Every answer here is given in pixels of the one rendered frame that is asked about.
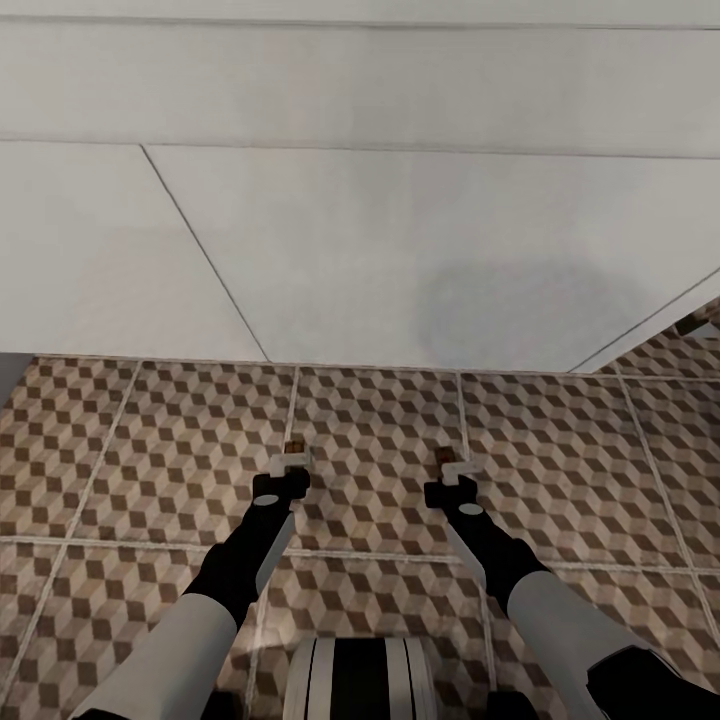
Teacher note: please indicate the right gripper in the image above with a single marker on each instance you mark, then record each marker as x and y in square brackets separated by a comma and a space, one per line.
[436, 493]

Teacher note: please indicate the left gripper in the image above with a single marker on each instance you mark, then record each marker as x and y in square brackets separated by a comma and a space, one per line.
[296, 483]

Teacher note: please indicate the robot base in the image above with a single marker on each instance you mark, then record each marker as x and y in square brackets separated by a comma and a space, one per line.
[507, 705]

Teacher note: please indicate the furniture sink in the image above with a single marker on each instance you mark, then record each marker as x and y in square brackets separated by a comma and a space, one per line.
[481, 184]

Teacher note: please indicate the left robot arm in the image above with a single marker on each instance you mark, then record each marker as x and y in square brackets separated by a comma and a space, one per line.
[171, 674]

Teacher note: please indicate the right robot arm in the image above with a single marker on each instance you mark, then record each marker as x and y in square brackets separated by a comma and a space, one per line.
[599, 669]

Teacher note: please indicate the mousetrap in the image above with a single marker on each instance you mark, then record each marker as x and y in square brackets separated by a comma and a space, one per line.
[294, 447]
[443, 455]

